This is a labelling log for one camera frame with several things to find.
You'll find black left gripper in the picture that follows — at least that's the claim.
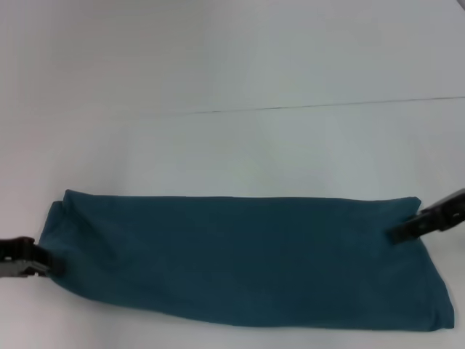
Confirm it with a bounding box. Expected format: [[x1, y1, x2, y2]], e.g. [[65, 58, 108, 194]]
[[0, 236, 67, 280]]

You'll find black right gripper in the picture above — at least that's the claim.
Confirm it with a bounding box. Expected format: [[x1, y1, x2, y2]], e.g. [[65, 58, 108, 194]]
[[390, 188, 465, 245]]

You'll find teal blue shirt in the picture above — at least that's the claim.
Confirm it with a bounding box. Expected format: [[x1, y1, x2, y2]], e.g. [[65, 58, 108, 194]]
[[36, 188, 456, 334]]

